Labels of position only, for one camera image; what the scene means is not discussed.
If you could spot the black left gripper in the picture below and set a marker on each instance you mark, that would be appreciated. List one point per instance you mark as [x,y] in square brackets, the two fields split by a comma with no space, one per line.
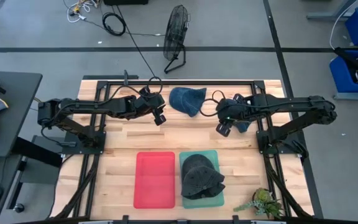
[146,101]

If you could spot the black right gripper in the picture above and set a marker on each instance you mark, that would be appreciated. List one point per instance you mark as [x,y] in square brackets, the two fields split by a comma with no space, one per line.
[228,110]

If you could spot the dark grey baseball cap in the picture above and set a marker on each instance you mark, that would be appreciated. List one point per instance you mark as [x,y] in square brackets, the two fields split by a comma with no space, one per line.
[194,161]
[202,186]

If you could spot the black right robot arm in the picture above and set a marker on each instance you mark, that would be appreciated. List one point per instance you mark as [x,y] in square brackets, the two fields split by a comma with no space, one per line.
[291,104]

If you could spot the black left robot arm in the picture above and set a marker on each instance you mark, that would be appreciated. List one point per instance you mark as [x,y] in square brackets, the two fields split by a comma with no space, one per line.
[104,105]

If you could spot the translucent red plastic bin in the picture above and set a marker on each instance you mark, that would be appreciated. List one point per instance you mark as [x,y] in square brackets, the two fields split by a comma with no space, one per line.
[154,180]

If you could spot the translucent green plastic bin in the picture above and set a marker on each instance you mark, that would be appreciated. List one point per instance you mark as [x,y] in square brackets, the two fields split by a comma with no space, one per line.
[204,203]

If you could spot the small potted succulent plant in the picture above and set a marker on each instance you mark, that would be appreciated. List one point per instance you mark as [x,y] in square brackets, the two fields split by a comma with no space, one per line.
[263,197]

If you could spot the black floor fan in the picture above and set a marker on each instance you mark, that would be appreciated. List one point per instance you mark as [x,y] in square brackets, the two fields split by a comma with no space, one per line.
[174,31]

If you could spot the black box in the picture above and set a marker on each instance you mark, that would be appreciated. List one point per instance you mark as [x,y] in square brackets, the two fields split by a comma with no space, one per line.
[126,2]

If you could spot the black pole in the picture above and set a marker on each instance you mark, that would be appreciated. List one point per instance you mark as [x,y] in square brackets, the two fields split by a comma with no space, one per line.
[353,60]

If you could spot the black desk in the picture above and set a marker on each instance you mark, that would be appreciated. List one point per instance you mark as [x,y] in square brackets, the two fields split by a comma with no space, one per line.
[11,124]

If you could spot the grey metal desk leg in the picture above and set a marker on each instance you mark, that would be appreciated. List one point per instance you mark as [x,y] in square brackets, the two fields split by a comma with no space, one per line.
[328,15]

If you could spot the black caster wheel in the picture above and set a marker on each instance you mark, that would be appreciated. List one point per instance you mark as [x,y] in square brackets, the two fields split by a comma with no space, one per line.
[19,208]

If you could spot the black metal table frame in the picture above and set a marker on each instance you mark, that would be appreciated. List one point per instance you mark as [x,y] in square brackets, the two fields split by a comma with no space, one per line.
[182,82]

